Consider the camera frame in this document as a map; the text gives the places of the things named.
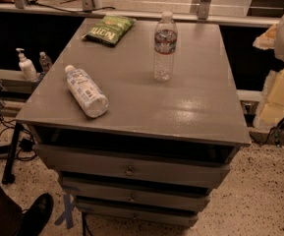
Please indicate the white pump dispenser bottle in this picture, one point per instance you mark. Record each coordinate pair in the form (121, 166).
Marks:
(26, 66)

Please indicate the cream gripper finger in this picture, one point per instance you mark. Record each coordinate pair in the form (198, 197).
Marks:
(267, 39)

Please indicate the blue tape cross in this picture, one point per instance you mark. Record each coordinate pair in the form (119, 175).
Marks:
(67, 214)

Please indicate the top grey drawer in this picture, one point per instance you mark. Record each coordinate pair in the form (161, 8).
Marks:
(135, 167)

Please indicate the black shoe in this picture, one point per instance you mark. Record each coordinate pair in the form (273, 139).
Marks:
(37, 216)

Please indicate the middle grey drawer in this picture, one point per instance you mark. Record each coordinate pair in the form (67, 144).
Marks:
(133, 194)

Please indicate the black power adapter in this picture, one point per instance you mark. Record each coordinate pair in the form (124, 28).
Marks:
(26, 145)

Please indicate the bottom grey drawer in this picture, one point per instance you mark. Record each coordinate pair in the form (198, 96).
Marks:
(134, 213)

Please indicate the white lying bottle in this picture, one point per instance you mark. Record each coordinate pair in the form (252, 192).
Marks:
(90, 98)

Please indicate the black stand leg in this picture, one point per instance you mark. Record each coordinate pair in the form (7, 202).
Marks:
(8, 176)

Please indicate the grey drawer cabinet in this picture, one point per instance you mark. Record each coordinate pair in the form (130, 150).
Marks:
(195, 117)

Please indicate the small clear bottle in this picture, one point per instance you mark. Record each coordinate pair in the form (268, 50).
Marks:
(45, 62)

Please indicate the clear water bottle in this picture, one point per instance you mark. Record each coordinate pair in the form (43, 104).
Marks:
(165, 43)

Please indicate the green chip bag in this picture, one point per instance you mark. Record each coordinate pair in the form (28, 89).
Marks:
(110, 29)

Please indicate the grey drawer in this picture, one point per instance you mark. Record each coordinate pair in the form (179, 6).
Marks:
(134, 213)
(135, 167)
(133, 194)

